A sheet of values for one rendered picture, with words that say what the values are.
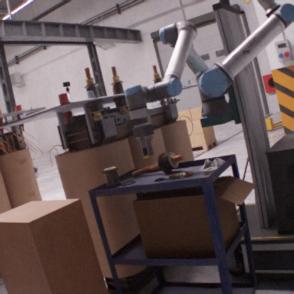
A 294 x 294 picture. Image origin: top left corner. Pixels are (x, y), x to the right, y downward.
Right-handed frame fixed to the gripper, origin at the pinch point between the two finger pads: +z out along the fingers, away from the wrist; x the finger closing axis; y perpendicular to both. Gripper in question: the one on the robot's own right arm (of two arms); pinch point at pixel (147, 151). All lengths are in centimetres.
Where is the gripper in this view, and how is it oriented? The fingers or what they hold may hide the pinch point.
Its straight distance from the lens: 180.8
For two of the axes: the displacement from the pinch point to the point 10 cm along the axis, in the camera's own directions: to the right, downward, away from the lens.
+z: 2.3, 9.7, 0.9
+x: -4.7, 0.3, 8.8
